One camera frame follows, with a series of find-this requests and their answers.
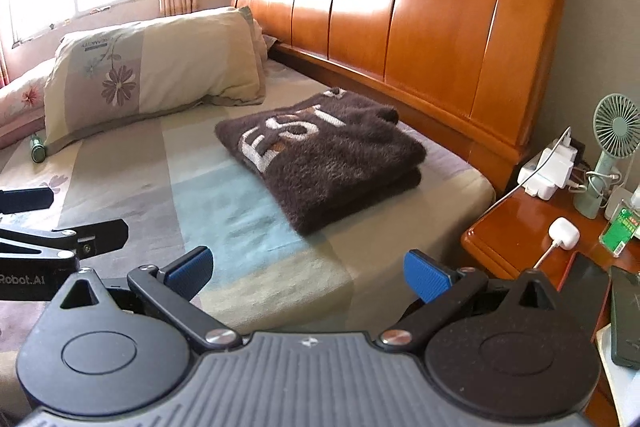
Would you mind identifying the dark brown knit sweater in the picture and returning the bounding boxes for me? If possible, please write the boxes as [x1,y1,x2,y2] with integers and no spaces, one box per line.
[215,88,426,235]

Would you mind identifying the green glass bottle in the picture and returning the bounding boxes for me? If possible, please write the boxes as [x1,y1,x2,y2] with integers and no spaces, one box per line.
[29,133,47,164]

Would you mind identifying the folded pink floral quilt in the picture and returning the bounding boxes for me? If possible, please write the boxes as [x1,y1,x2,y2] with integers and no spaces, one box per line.
[0,58,55,148]

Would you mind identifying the wooden bedside table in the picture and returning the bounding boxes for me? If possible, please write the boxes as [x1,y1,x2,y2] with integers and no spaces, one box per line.
[459,185,640,427]

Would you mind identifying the black smartphone red case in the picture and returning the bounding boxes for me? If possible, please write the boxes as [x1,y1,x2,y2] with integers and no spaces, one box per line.
[560,253,611,340]

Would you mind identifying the floral beige pillow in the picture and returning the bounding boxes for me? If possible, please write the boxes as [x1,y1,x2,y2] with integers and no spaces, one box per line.
[43,6,267,154]

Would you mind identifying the white charger power strip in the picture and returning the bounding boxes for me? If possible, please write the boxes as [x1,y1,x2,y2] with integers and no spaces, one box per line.
[516,127,580,202]

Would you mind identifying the dark green phone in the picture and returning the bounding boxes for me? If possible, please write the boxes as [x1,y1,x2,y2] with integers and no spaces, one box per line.
[610,265,640,369]

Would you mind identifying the green label small box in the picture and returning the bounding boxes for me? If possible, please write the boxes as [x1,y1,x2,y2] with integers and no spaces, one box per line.
[599,200,640,258]

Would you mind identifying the green handheld fan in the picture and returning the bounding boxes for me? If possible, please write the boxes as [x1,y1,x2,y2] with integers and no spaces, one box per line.
[574,93,639,219]

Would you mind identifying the orange wooden headboard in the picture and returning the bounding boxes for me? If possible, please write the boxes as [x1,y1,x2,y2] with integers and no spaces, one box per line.
[233,0,565,191]

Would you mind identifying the white charging cable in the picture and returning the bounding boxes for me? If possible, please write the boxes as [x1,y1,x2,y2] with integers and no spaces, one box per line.
[531,239,561,270]

